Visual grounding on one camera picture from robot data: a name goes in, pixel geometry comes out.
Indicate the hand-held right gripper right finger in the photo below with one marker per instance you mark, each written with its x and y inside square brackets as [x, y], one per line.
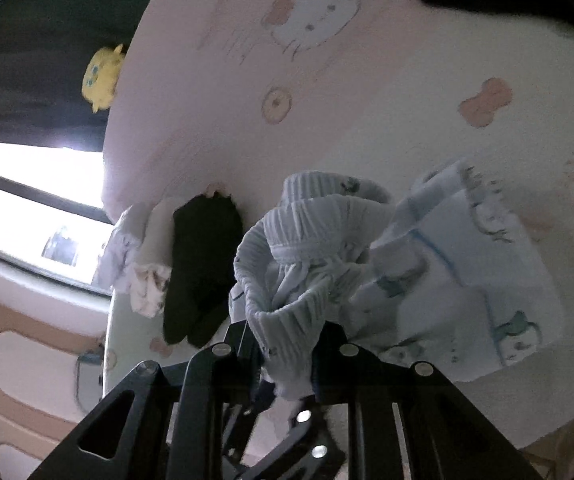
[337, 365]

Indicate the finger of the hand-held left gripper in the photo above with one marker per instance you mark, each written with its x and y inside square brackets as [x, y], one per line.
[312, 435]

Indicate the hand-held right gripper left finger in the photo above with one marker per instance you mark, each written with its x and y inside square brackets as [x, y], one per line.
[207, 375]

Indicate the pale blue ribbed pajama garment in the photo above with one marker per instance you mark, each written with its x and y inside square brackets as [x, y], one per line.
[307, 240]

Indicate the white printed blue-piped pajama garment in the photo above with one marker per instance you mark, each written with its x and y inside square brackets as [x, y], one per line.
[477, 270]

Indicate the folded black garment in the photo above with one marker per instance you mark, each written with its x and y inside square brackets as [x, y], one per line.
[202, 260]

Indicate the folded cream garment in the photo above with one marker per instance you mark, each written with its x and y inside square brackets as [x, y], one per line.
[154, 255]

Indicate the beige panelled furniture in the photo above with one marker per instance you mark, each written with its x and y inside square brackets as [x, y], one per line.
[27, 360]

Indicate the pink cat-print blanket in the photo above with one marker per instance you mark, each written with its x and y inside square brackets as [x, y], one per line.
[367, 110]

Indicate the window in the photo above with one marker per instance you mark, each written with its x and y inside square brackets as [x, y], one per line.
[27, 160]

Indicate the yellow plush toy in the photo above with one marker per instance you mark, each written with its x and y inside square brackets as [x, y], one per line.
[99, 77]

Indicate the dark curtain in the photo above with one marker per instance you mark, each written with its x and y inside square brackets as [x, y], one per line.
[27, 60]

